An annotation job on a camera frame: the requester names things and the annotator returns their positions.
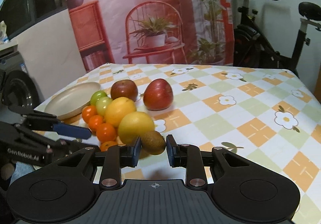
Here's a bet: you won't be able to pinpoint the orange tangerine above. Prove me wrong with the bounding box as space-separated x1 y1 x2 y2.
100 141 118 152
96 123 117 143
88 115 104 132
82 105 97 123

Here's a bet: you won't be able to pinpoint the large yellow lemon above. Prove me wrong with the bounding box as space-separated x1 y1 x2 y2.
118 111 155 145

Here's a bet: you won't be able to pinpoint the brown kiwi fruit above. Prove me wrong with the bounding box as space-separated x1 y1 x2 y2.
140 130 166 155

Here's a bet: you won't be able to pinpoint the green apple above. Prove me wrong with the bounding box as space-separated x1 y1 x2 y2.
96 96 113 117
90 90 107 106

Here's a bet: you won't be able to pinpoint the dark red apple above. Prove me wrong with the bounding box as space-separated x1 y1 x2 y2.
111 79 138 102

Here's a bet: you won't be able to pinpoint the bright red apple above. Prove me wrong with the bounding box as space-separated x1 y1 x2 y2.
143 78 174 111

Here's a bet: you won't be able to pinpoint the grey washing machine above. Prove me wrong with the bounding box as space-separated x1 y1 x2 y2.
1 42 40 119

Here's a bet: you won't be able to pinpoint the beige round plate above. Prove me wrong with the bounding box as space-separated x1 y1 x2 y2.
45 82 101 120

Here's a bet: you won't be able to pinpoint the checkered floral tablecloth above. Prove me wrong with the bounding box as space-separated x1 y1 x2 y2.
34 63 321 224

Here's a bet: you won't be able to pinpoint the black exercise bike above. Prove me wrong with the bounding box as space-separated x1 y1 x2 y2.
225 0 321 77

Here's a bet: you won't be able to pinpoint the red printed backdrop cloth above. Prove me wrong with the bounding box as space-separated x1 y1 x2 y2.
66 0 234 71

